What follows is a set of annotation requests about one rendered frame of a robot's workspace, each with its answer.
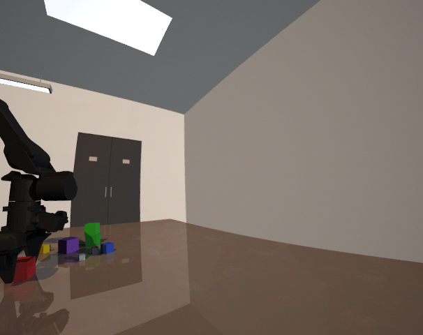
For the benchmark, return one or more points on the green block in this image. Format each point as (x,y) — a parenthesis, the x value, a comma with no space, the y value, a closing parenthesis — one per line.
(92,240)
(91,229)

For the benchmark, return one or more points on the purple block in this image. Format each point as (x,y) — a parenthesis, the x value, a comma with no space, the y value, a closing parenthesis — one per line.
(68,245)

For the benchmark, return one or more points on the red block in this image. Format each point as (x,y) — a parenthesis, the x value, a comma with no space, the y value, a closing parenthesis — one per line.
(25,268)

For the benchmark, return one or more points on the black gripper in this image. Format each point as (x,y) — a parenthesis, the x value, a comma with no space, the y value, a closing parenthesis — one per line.
(18,235)

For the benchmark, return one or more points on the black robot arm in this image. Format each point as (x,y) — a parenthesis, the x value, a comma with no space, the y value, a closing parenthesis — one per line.
(23,154)

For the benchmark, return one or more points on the small yellow block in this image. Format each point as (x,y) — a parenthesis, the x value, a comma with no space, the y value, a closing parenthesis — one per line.
(45,248)

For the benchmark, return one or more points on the blue block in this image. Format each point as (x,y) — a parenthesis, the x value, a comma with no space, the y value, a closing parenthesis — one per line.
(107,247)

